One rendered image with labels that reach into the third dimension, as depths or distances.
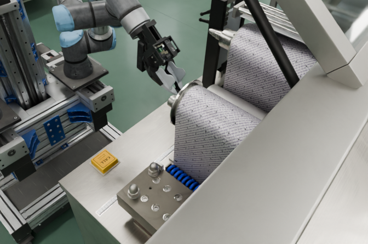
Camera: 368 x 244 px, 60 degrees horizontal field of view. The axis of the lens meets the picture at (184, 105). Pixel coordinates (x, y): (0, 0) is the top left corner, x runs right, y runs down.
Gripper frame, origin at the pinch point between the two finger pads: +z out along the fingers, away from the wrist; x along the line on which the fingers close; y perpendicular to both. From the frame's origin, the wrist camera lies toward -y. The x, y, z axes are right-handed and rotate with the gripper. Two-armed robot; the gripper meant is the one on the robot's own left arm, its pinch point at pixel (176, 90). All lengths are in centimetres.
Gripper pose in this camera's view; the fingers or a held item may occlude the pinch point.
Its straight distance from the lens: 92.2
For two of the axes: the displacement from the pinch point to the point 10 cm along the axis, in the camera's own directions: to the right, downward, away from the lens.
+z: 5.5, 8.3, 1.0
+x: 6.5, -5.0, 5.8
